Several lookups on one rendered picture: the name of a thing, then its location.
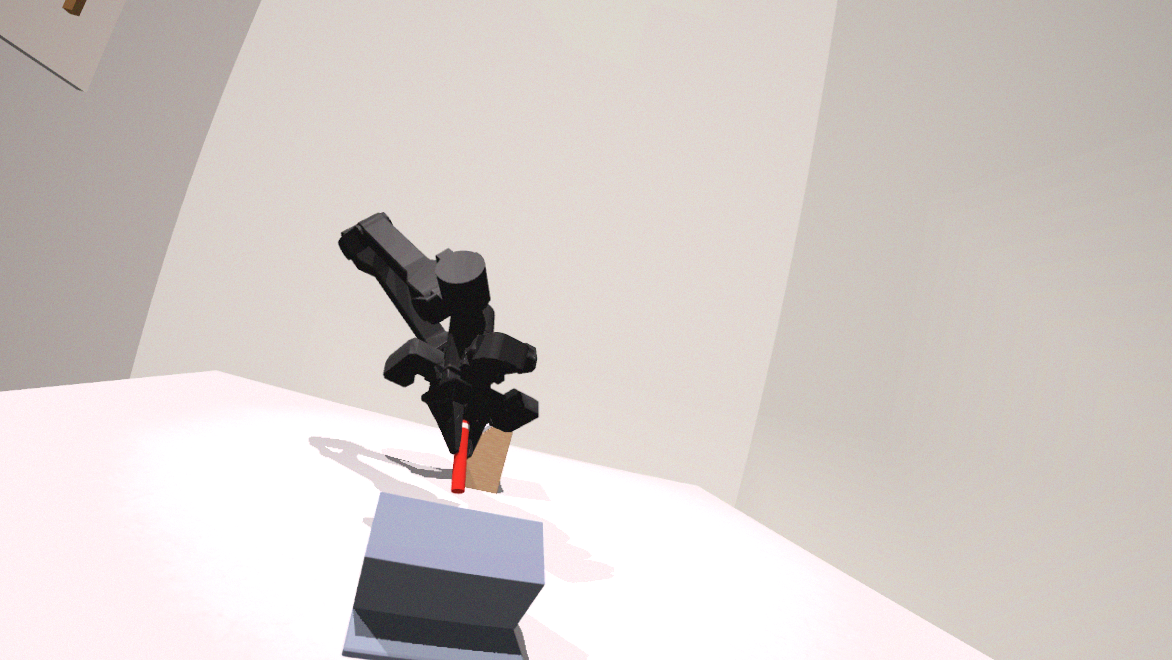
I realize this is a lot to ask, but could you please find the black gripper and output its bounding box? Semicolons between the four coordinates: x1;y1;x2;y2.
383;327;539;460

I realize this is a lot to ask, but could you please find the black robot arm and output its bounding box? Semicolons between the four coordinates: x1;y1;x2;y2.
338;212;537;385

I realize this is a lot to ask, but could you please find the red peg with white band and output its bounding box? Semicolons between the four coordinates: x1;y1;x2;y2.
451;420;470;494

